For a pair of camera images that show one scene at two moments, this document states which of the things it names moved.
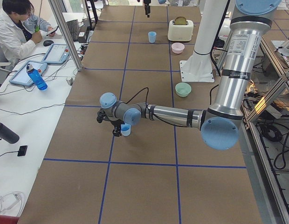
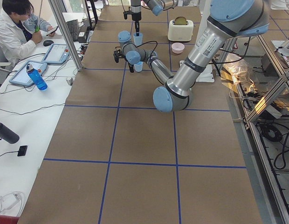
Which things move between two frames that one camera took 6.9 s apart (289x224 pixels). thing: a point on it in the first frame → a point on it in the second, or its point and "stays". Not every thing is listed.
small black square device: (22, 150) stays
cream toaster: (180, 32) stays
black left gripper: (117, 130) → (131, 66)
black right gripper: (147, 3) → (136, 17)
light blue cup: (152, 36) → (138, 39)
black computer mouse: (47, 43) stays
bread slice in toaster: (180, 20) stays
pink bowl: (177, 47) stays
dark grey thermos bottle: (6, 133) stays
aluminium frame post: (67, 33) stays
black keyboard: (72, 26) stays
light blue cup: (125, 130) → (138, 66)
